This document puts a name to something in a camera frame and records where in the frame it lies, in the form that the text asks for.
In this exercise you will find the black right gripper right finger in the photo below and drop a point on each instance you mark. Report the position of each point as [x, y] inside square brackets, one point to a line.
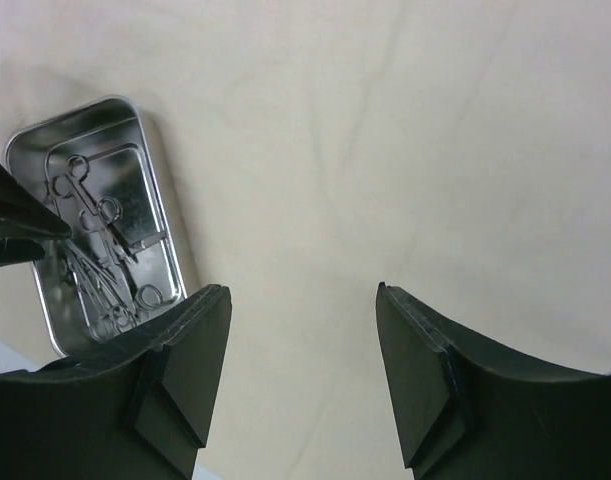
[469, 407]

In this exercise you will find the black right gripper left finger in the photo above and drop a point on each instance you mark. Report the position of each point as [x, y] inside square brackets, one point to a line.
[138, 406]

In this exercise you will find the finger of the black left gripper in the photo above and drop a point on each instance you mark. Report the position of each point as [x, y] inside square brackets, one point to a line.
[23, 216]
[20, 242]

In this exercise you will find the steel surgical scissors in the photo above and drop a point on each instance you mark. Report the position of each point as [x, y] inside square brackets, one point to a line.
[93, 217]

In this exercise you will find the steel instrument tray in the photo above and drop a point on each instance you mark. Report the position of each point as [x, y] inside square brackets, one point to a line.
[111, 133]

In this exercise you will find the beige cloth wrap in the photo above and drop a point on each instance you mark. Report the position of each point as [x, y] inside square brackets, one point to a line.
[458, 149]

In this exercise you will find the steel surgical forceps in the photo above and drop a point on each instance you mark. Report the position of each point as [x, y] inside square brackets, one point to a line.
[118, 307]

